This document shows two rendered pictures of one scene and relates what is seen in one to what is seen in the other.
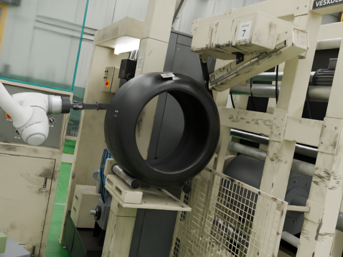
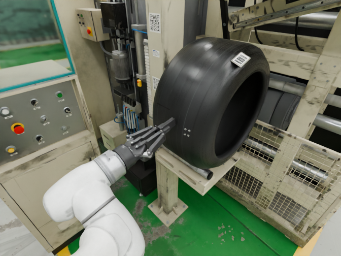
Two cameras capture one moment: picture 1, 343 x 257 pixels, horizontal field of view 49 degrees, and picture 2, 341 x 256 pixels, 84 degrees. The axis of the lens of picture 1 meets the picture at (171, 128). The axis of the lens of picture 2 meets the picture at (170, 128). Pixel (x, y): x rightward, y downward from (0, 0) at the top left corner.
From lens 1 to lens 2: 142 cm
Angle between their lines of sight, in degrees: 37
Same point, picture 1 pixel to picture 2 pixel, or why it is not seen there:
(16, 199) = not seen: hidden behind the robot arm
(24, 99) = (72, 204)
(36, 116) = (122, 241)
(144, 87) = (220, 91)
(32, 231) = not seen: hidden behind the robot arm
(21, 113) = not seen: outside the picture
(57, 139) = (82, 123)
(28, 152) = (62, 151)
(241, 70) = (297, 13)
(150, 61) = (170, 19)
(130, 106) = (209, 123)
